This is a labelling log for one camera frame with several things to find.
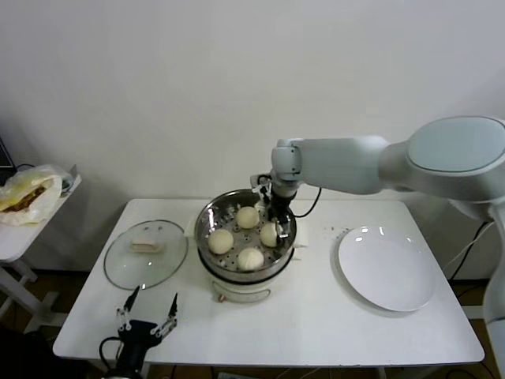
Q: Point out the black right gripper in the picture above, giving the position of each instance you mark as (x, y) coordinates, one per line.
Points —
(280, 205)

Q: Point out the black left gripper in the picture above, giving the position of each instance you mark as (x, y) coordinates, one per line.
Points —
(138, 335)

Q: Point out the white steamed baozi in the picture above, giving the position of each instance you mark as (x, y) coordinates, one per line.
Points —
(221, 241)
(250, 259)
(248, 217)
(269, 235)

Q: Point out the round glass lid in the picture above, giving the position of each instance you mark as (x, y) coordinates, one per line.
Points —
(118, 260)

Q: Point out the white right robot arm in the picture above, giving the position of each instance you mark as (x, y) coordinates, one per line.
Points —
(347, 162)

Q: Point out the stainless steel steamer pot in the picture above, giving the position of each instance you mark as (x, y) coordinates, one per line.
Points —
(203, 233)

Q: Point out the white table leg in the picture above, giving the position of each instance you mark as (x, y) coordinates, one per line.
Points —
(147, 371)
(383, 373)

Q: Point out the white round plate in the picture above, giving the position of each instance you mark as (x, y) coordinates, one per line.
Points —
(382, 268)

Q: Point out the white side table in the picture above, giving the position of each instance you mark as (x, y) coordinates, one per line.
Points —
(23, 241)

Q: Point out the small green packet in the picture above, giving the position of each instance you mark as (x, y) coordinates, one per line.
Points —
(68, 183)

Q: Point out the plastic bag with food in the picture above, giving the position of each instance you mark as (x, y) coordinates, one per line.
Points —
(31, 197)

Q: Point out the black horizontal bar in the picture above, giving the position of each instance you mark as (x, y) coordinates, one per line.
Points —
(469, 280)

